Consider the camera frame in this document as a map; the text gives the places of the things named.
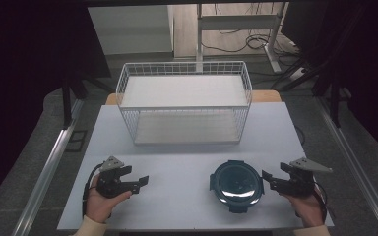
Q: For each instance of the white cabinet panel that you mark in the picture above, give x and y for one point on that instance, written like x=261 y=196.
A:
x=129 y=29

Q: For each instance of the person's left hand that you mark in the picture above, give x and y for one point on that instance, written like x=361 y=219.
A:
x=100 y=206

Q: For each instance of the black floor frame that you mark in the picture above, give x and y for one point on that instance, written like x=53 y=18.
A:
x=76 y=141

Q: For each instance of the aluminium rail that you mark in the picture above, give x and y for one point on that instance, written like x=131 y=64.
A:
x=46 y=173
x=357 y=170

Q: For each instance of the white power strip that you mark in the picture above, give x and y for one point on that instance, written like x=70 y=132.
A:
x=298 y=73

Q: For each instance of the dark curtain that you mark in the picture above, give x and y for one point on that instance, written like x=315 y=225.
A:
x=23 y=82
x=367 y=65

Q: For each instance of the dark teal round lidded container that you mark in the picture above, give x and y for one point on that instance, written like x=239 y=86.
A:
x=237 y=183

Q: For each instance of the person's right hand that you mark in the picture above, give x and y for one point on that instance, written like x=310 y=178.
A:
x=305 y=208

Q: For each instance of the black stand legs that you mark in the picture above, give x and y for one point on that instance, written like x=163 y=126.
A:
x=67 y=101
x=334 y=105

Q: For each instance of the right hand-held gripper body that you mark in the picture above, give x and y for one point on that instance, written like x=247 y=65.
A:
x=300 y=182

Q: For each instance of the white metal desk frame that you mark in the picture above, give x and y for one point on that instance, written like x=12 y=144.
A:
x=239 y=23

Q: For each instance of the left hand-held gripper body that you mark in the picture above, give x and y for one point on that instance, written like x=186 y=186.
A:
x=110 y=183

